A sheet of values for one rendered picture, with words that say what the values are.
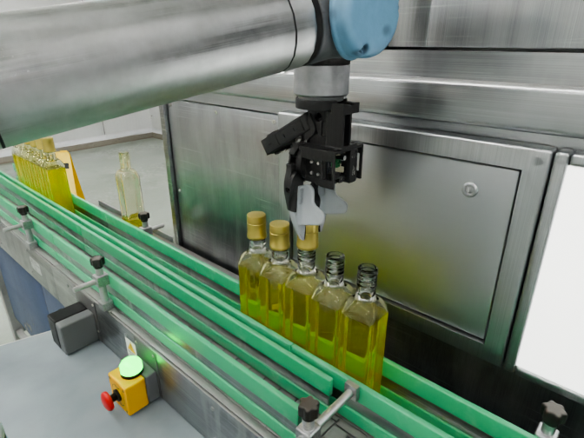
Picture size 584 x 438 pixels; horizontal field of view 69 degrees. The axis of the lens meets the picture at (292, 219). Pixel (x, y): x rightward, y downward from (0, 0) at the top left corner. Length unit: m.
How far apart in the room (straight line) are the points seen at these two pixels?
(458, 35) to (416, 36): 0.06
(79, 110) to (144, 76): 0.05
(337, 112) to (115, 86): 0.34
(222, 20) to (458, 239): 0.49
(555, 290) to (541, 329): 0.07
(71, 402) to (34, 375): 0.14
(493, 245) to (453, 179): 0.11
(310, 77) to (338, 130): 0.08
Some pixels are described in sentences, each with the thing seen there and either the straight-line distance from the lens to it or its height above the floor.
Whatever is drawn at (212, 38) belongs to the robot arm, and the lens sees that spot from 0.33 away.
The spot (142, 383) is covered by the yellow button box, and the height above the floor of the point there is 0.81.
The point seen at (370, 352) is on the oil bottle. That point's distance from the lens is 0.67.
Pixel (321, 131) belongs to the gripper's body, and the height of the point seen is 1.33.
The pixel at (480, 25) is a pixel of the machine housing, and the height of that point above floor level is 1.46.
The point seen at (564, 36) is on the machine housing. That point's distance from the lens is 0.66.
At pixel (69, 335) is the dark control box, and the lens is 1.16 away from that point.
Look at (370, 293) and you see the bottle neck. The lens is 0.64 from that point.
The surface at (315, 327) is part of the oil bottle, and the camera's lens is 0.71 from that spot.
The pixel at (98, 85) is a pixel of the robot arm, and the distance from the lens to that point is 0.30.
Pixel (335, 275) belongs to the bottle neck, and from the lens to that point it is 0.66.
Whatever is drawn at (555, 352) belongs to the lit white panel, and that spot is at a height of 1.04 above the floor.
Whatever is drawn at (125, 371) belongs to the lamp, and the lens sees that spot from 0.95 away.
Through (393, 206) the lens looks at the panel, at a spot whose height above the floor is 1.19.
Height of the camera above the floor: 1.45
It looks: 23 degrees down
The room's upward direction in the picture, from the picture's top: straight up
